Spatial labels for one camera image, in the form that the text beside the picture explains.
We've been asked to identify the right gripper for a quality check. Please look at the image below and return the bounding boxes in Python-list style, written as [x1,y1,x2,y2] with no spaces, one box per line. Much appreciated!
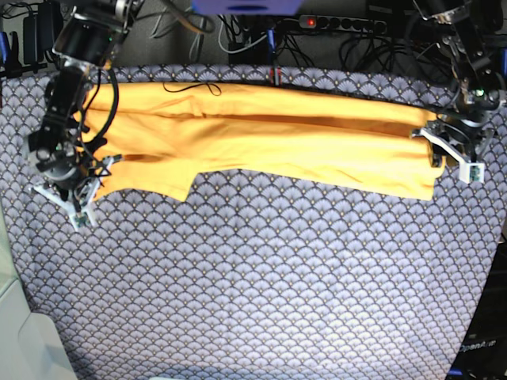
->
[21,126,124,194]

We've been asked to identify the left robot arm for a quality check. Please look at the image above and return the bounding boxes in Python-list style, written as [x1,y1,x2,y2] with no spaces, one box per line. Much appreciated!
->
[404,1,506,181]

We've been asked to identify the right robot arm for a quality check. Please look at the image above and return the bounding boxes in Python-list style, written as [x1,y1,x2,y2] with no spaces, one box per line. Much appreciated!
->
[24,1,143,200]

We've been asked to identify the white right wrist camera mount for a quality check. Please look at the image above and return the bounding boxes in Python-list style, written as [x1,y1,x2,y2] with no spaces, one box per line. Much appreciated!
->
[32,160,112,231]

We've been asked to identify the black power strip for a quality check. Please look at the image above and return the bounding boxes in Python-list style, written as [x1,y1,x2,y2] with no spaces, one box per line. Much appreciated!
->
[298,15,387,35]

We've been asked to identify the red table clamp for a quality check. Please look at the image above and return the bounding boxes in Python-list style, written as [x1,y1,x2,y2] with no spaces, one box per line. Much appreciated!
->
[269,66,282,86]

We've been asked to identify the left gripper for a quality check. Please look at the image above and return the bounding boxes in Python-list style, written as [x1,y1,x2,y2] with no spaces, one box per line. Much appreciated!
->
[410,88,505,166]

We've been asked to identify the yellow T-shirt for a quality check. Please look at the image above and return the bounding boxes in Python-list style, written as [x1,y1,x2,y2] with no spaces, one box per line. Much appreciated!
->
[97,82,444,201]

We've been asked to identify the white plastic bin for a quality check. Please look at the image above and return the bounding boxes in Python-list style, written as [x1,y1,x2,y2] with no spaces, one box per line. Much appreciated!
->
[1,222,76,379]

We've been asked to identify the blue fan-pattern tablecloth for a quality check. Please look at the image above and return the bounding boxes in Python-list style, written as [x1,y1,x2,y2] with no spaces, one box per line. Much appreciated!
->
[1,75,506,379]

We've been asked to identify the black OpenArm box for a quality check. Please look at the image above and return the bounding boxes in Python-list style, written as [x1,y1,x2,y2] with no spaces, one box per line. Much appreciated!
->
[446,242,506,379]

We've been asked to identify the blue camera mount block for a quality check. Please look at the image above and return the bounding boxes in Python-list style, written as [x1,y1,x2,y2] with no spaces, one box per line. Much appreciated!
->
[191,0,303,15]

